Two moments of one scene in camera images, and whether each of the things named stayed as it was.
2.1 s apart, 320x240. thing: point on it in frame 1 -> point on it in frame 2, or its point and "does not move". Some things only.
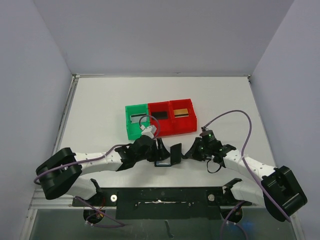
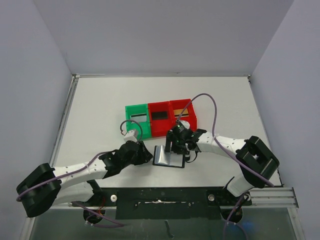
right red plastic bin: (183, 116) does not move
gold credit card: (183, 112) does not move
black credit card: (160, 115) does not move
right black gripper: (196, 149) -> (173, 144)
